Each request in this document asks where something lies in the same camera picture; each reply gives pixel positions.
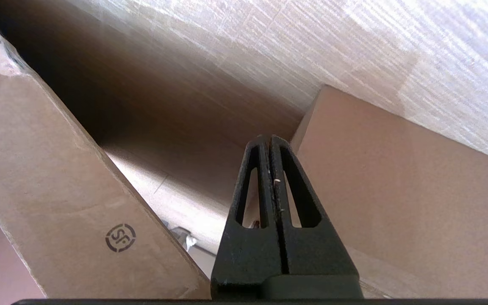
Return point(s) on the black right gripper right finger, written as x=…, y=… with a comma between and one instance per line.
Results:
x=320, y=258

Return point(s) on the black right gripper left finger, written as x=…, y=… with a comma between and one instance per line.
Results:
x=244, y=258

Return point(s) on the brown cardboard shoe box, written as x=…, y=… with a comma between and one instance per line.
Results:
x=396, y=190

